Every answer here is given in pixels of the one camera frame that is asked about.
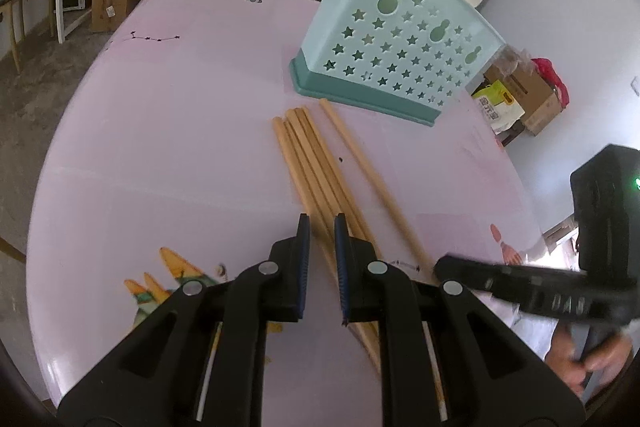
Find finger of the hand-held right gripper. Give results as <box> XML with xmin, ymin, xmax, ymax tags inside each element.
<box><xmin>432</xmin><ymin>253</ymin><xmax>521</xmax><ymax>306</ymax></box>

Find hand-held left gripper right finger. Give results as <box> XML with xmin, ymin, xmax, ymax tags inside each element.
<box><xmin>334</xmin><ymin>214</ymin><xmax>586</xmax><ymax>427</ymax></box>

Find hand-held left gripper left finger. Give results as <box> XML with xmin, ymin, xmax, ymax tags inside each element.
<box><xmin>57</xmin><ymin>213</ymin><xmax>312</xmax><ymax>427</ymax></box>

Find group of wooden chopsticks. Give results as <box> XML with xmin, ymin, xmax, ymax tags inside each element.
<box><xmin>271</xmin><ymin>98</ymin><xmax>441</xmax><ymax>378</ymax></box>

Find person's right hand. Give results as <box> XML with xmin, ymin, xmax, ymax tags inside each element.
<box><xmin>544</xmin><ymin>323</ymin><xmax>635</xmax><ymax>397</ymax></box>

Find large open cardboard box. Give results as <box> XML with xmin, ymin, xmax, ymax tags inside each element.
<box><xmin>486</xmin><ymin>56</ymin><xmax>564</xmax><ymax>138</ymax></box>

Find red bag beside box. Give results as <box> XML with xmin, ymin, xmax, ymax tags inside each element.
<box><xmin>530</xmin><ymin>57</ymin><xmax>572</xmax><ymax>108</ymax></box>

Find printed rice sack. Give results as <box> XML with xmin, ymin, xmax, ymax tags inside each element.
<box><xmin>471</xmin><ymin>79</ymin><xmax>527</xmax><ymax>134</ymax></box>

